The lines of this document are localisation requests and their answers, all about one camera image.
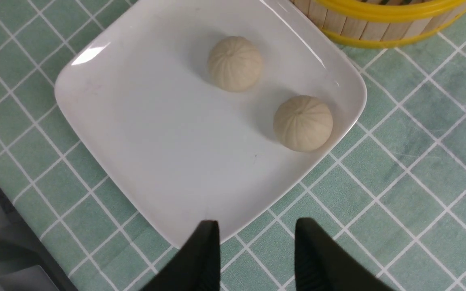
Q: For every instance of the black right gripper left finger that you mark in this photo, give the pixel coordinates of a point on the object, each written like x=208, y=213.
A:
x=196, y=267

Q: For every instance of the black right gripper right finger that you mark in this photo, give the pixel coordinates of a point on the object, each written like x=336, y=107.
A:
x=321, y=264

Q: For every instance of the white steamed bun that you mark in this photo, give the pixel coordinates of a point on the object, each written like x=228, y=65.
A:
x=303, y=123
x=235, y=64

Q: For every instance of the white steamed bun front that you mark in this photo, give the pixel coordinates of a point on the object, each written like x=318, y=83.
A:
x=235, y=64

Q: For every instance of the grey robot base part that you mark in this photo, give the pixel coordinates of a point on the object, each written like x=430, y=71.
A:
x=25, y=263

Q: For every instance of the white square plate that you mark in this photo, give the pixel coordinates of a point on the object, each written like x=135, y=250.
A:
x=180, y=149

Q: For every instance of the green checkered tablecloth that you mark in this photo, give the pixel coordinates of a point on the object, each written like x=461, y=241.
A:
x=392, y=193

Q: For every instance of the yellow rimmed bamboo steamer basket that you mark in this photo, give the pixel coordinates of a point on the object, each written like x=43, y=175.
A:
x=379, y=24

